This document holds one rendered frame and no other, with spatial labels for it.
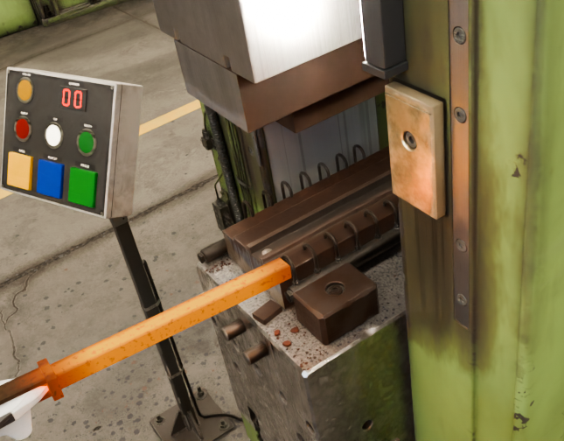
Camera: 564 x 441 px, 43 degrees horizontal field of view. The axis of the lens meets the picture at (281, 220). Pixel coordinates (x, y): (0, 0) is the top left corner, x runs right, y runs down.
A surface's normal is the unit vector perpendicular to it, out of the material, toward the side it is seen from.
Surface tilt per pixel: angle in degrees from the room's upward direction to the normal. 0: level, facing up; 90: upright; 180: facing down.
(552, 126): 89
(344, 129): 90
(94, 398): 0
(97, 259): 0
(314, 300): 0
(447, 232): 90
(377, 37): 90
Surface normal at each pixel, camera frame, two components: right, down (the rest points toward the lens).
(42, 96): -0.52, 0.10
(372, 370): 0.54, 0.43
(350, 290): -0.15, -0.80
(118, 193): 0.84, 0.21
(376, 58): -0.83, 0.43
